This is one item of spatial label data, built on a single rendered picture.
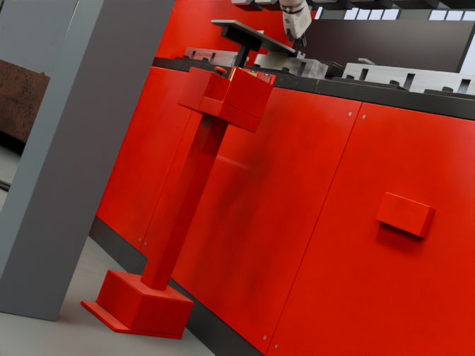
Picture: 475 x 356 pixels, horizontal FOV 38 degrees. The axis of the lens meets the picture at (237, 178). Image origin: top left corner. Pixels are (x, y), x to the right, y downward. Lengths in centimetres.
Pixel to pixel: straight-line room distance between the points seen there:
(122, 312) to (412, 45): 156
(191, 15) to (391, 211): 193
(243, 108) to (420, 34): 106
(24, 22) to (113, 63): 985
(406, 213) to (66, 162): 84
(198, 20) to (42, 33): 845
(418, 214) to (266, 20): 210
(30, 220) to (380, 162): 88
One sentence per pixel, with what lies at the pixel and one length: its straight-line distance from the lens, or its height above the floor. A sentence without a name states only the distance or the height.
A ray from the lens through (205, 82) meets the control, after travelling 206.
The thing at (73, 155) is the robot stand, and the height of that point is 43.
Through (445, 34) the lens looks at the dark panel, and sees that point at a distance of 278.
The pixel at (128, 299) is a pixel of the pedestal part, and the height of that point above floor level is 8.
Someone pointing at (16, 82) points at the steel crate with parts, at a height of 52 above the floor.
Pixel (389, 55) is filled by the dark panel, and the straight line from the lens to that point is 296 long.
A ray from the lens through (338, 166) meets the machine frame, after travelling 189.
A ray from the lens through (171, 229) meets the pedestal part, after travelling 208.
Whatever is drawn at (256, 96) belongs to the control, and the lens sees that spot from 206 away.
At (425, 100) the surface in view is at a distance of 174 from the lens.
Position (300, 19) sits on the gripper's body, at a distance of 235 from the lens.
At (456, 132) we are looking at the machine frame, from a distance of 163.
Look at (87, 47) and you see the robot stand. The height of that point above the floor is 69.
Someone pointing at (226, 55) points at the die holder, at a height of 95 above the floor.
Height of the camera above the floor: 57
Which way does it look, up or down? 1 degrees down
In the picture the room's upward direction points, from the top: 21 degrees clockwise
